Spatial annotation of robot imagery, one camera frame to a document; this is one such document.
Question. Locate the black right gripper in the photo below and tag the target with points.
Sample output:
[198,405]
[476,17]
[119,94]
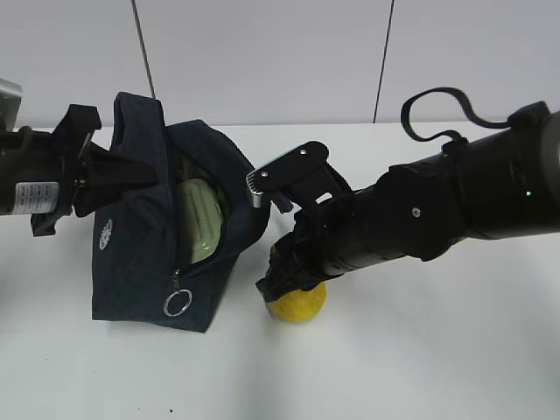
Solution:
[343,235]

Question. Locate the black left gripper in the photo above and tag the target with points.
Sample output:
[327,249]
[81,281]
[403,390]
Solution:
[109,175]

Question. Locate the yellow pear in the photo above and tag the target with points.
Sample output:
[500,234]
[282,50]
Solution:
[301,305]

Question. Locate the dark blue lunch bag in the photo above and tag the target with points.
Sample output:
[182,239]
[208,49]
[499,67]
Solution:
[137,270]

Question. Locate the glass container with green lid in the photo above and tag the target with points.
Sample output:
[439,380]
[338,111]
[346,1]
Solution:
[201,220]

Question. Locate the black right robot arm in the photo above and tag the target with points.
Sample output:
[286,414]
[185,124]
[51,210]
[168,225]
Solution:
[501,186]

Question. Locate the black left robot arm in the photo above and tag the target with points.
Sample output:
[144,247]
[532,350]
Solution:
[50,175]

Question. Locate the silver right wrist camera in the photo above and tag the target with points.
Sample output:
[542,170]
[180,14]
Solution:
[298,177]

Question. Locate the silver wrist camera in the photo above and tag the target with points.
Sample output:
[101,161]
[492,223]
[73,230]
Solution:
[10,100]
[298,177]

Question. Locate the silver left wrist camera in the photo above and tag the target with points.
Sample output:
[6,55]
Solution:
[10,100]

